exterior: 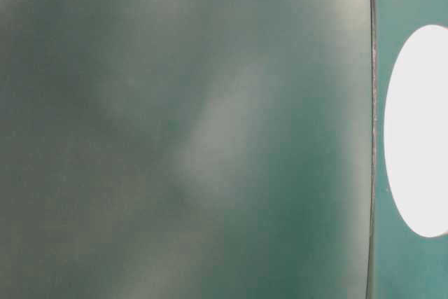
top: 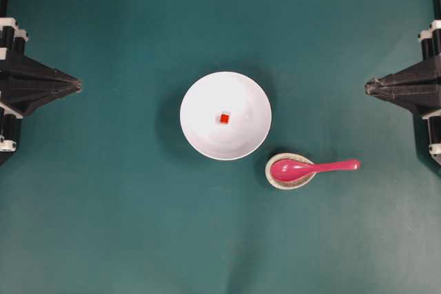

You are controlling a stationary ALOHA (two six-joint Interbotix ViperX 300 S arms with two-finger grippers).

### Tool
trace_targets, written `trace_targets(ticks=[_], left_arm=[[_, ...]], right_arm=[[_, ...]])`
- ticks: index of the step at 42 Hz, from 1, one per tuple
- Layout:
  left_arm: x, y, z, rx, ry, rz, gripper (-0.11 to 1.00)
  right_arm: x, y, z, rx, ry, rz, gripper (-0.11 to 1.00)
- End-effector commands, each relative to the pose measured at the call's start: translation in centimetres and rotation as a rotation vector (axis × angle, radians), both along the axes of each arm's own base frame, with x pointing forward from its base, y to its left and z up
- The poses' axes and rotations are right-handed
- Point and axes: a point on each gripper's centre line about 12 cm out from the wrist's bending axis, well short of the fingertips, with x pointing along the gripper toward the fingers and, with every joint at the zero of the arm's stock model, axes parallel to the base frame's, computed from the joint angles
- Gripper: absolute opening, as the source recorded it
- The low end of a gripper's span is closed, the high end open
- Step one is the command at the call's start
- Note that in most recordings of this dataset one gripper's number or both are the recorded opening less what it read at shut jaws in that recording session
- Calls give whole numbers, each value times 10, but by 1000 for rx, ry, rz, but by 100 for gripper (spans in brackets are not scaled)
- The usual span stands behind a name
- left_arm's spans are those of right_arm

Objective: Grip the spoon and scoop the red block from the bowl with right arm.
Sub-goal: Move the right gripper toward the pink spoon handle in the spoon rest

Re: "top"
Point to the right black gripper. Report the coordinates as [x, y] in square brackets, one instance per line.
[417, 99]

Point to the white ceramic bowl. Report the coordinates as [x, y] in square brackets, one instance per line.
[232, 93]

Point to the pink plastic soup spoon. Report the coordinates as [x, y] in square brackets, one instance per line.
[287, 170]

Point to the small red cube block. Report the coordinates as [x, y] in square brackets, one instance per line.
[224, 118]

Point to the speckled ceramic spoon rest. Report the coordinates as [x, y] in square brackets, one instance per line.
[287, 185]

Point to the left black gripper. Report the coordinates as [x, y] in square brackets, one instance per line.
[13, 39]

